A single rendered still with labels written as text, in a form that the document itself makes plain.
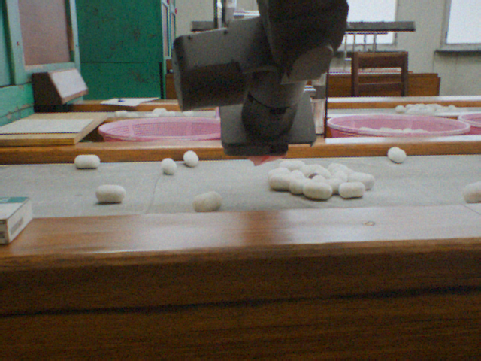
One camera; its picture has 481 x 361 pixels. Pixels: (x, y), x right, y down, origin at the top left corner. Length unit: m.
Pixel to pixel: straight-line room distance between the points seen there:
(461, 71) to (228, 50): 5.94
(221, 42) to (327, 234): 0.18
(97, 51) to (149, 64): 0.33
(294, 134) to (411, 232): 0.18
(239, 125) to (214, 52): 0.13
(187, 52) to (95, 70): 2.94
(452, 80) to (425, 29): 0.66
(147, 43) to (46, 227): 2.91
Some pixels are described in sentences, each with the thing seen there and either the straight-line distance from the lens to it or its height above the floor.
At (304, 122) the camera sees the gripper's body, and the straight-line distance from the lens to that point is 0.55.
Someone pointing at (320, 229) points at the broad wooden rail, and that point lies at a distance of 0.41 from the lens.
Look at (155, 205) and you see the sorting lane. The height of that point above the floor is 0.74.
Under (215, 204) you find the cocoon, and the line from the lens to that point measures 0.52.
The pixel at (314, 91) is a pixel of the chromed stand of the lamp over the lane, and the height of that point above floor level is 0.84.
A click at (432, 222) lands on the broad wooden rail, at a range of 0.45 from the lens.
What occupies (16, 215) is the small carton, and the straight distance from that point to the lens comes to 0.43.
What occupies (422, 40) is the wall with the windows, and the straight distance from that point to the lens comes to 6.12.
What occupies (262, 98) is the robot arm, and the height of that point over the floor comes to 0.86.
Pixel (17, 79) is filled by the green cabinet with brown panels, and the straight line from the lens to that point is 1.10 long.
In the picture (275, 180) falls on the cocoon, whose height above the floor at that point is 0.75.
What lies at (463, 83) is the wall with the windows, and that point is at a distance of 6.35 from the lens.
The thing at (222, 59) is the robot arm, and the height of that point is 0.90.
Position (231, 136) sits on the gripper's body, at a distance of 0.52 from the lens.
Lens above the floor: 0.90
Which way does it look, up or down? 15 degrees down
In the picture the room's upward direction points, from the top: straight up
